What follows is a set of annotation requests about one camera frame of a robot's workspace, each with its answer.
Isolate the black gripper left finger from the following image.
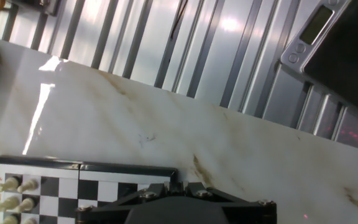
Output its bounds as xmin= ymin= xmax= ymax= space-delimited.
xmin=75 ymin=182 xmax=175 ymax=224

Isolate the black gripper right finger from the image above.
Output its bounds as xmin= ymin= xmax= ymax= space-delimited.
xmin=182 ymin=182 xmax=276 ymax=224

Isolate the folding black white chessboard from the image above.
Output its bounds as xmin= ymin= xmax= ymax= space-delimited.
xmin=0 ymin=154 xmax=180 ymax=224

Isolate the white chess bishop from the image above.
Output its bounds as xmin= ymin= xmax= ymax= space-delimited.
xmin=1 ymin=214 xmax=20 ymax=224

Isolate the white marble board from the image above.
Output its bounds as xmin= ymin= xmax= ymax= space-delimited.
xmin=0 ymin=35 xmax=358 ymax=224

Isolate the white chess knight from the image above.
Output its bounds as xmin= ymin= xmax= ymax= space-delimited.
xmin=0 ymin=195 xmax=21 ymax=214

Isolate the white chess rook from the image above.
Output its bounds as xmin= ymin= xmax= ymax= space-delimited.
xmin=0 ymin=176 xmax=21 ymax=194

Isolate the silver digital pocket scale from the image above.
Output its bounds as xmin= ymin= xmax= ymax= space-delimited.
xmin=280 ymin=0 xmax=358 ymax=124

